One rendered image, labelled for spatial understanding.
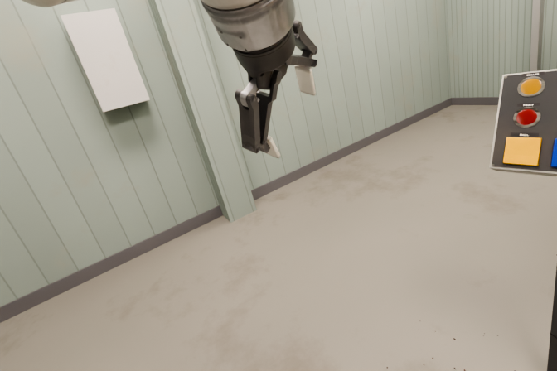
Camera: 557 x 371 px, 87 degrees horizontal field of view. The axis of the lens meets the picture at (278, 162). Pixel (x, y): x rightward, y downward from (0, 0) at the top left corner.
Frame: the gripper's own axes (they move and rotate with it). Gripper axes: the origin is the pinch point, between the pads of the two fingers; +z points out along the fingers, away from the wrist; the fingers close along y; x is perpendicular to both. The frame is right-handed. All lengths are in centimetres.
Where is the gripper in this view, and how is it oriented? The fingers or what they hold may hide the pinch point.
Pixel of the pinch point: (289, 118)
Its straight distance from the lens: 51.8
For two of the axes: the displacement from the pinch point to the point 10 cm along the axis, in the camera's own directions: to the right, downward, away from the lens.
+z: 2.1, 3.9, 9.0
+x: 8.5, 3.7, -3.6
